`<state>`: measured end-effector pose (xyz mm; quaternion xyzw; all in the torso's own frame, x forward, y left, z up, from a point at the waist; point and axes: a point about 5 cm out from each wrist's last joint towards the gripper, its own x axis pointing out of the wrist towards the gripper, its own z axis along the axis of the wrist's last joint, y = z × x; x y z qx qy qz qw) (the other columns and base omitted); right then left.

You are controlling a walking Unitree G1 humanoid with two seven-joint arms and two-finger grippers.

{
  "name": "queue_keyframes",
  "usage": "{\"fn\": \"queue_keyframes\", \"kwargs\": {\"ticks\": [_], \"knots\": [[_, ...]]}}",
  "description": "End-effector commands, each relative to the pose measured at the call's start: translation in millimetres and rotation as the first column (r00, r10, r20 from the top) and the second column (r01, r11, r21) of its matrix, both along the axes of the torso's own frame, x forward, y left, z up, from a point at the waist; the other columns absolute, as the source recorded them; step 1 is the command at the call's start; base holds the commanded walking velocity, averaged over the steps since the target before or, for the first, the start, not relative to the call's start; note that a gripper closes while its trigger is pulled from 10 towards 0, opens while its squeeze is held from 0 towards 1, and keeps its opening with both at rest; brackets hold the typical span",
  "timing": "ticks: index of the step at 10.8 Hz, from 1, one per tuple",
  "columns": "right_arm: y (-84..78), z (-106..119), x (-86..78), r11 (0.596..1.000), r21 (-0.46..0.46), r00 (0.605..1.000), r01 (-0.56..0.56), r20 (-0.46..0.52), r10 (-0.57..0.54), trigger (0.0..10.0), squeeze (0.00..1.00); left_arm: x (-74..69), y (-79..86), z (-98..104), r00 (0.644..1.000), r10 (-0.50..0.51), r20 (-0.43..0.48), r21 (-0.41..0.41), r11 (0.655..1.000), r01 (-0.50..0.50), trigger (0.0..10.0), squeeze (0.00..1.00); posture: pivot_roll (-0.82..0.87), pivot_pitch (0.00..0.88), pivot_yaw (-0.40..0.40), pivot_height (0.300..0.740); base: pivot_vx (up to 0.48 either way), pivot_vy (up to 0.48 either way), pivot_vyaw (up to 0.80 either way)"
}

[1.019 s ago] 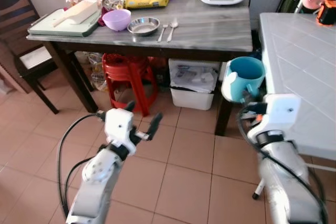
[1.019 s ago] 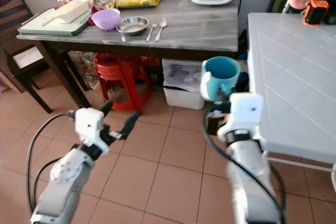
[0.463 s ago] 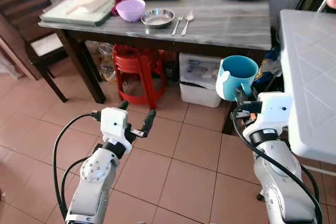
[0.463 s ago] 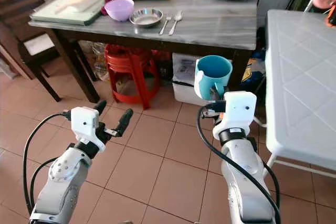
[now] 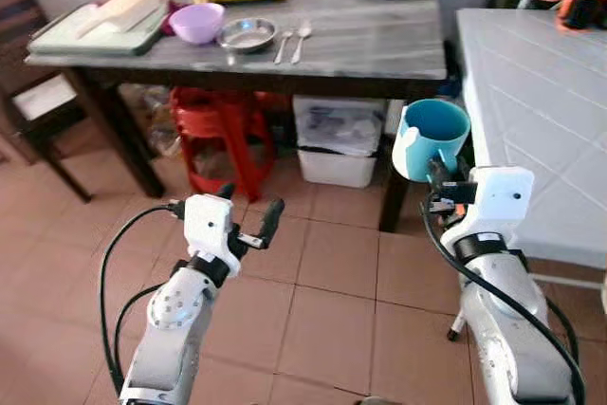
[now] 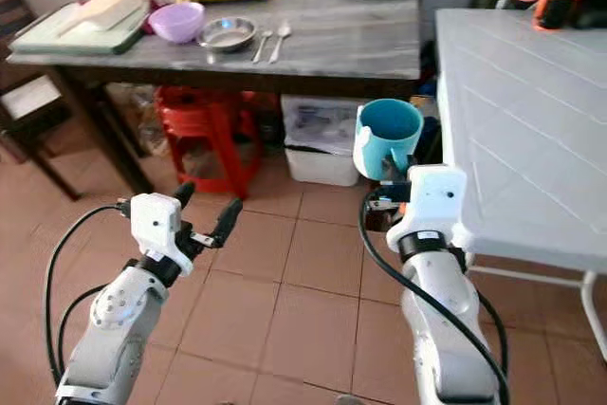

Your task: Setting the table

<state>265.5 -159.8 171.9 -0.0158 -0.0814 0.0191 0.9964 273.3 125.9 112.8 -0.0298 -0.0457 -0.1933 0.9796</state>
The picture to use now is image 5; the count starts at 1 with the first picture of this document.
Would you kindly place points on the red plastic stool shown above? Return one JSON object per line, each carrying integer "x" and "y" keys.
{"x": 223, "y": 125}

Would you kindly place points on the clear plastic bag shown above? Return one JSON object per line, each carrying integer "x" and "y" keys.
{"x": 152, "y": 120}

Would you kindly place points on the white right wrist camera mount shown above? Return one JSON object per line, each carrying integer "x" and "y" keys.
{"x": 498, "y": 198}

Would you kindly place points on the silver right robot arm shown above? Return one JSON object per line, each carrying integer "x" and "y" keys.
{"x": 512, "y": 329}

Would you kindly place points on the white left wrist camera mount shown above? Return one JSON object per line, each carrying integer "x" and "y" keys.
{"x": 207, "y": 225}

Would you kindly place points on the large metal spoon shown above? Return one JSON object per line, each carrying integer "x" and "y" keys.
{"x": 302, "y": 37}

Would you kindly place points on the dark wooden chair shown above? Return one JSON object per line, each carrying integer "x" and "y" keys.
{"x": 43, "y": 125}

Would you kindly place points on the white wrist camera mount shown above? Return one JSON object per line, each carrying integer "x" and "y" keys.
{"x": 498, "y": 198}
{"x": 207, "y": 225}

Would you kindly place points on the purple plastic bowl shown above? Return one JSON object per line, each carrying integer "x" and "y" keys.
{"x": 197, "y": 24}

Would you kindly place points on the long white box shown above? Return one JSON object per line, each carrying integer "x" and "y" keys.
{"x": 123, "y": 9}

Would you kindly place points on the stainless steel bowl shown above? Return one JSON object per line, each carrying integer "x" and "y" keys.
{"x": 248, "y": 37}

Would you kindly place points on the dark wooden grey-topped table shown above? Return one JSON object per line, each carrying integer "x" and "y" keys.
{"x": 247, "y": 84}

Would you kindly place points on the pale green tray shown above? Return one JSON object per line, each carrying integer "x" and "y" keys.
{"x": 55, "y": 42}

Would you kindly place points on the white tile-pattern table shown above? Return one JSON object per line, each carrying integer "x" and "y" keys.
{"x": 531, "y": 120}

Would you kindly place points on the small metal spoon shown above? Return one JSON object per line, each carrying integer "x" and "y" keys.
{"x": 284, "y": 46}

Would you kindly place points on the white plastic storage bin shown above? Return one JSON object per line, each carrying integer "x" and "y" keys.
{"x": 337, "y": 154}

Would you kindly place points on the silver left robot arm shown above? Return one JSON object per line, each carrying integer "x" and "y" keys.
{"x": 175, "y": 315}

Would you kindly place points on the orange and black device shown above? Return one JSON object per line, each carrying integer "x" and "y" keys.
{"x": 580, "y": 7}

